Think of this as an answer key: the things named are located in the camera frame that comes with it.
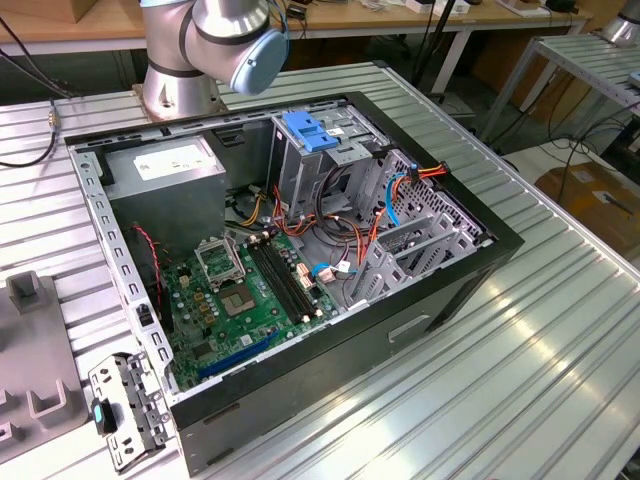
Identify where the grey power supply unit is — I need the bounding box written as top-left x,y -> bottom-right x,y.
102,134 -> 230,257

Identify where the metal expansion card latch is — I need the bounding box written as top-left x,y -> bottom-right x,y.
87,349 -> 172,475

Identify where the black open PC case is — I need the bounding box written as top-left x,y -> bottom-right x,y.
63,89 -> 526,479

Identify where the blue expansion slot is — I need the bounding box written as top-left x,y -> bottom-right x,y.
198,327 -> 281,381

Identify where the blue data wire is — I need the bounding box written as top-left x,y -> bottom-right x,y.
386,160 -> 420,230

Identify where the grey optical drive cage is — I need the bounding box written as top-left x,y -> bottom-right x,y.
267,102 -> 394,221

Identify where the black RAM slot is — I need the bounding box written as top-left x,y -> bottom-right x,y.
248,237 -> 307,324
260,233 -> 322,319

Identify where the grey disk bay cage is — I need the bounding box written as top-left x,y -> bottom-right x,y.
344,148 -> 496,311

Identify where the cable with gold connector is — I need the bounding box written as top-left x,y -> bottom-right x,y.
0,49 -> 91,169

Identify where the green motherboard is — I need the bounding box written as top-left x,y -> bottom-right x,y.
162,232 -> 342,395

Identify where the orange wire bundle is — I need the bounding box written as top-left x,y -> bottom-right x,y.
272,184 -> 391,274

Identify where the CPU socket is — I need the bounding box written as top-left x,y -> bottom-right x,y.
218,285 -> 260,320

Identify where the brown cardboard box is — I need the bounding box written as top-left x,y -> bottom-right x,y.
534,162 -> 640,261

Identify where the wooden desk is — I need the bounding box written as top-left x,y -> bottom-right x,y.
0,0 -> 594,96

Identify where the blue drive latch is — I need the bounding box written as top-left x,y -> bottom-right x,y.
281,111 -> 342,155

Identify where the black clip with blue tab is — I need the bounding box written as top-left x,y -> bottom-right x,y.
91,397 -> 120,435

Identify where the yellow wire bundle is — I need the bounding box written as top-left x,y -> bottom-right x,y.
238,184 -> 269,227

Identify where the metal slat side table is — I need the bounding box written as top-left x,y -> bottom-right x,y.
479,33 -> 640,146

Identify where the grey parts rack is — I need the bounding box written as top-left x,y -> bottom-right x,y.
0,269 -> 90,464

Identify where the blue wire with white connector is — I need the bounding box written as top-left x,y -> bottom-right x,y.
310,262 -> 360,287

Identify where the metal socket cover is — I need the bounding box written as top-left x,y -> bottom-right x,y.
193,237 -> 247,292

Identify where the black wire bundle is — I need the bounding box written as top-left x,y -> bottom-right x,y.
317,164 -> 364,246

